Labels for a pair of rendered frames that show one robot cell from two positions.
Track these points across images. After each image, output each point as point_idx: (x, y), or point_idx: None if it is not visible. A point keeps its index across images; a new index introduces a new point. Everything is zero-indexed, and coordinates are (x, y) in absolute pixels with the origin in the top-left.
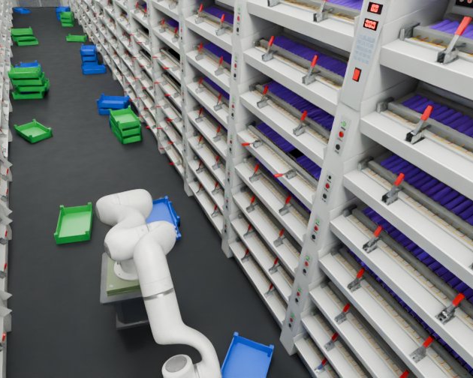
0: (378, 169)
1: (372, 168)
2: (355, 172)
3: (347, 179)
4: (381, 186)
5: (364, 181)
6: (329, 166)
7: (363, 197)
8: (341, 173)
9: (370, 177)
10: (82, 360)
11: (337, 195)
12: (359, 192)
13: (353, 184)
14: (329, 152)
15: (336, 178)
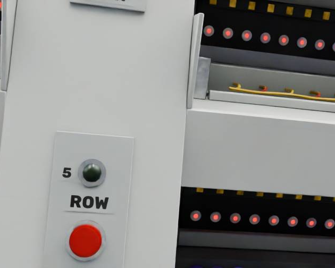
0: (258, 69)
1: (226, 83)
2: (199, 101)
3: (226, 118)
4: (323, 111)
5: (273, 110)
6: (71, 109)
7: (334, 168)
8: (171, 107)
9: (265, 99)
10: None
11: (175, 258)
12: (306, 154)
13: (266, 125)
14: (43, 24)
15: (145, 156)
